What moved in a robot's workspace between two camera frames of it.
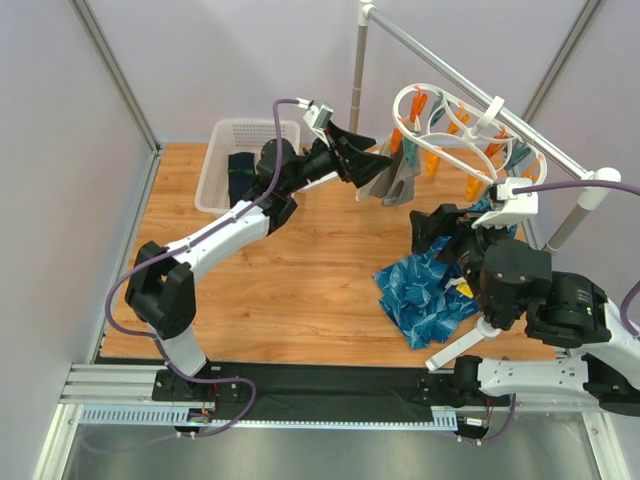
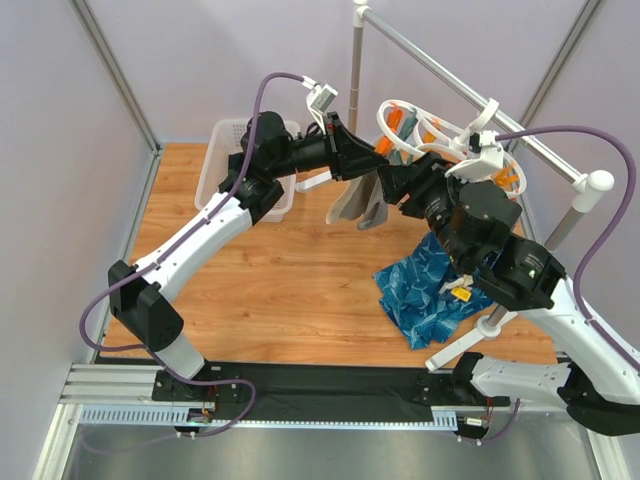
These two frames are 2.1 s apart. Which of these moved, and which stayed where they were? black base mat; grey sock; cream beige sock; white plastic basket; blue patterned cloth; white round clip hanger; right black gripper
Moved: white round clip hanger; cream beige sock; right black gripper; grey sock
Stayed: black base mat; blue patterned cloth; white plastic basket
